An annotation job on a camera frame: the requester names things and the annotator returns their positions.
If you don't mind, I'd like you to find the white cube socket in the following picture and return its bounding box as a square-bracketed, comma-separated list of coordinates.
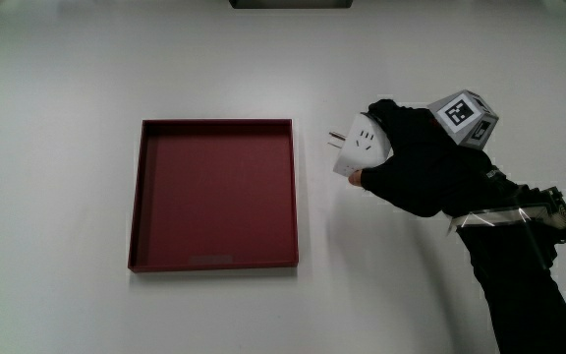
[327, 112, 393, 179]

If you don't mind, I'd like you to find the dark red square tray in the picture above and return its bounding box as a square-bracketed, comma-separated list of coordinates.
[127, 118, 300, 274]

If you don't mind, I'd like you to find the person's right forearm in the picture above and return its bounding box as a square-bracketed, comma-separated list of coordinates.
[442, 164, 566, 354]

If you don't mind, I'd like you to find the black wrist tracker module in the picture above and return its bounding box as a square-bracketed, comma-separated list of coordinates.
[447, 185, 566, 245]

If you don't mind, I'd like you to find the person's right hand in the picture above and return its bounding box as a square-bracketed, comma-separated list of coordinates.
[348, 89, 500, 218]

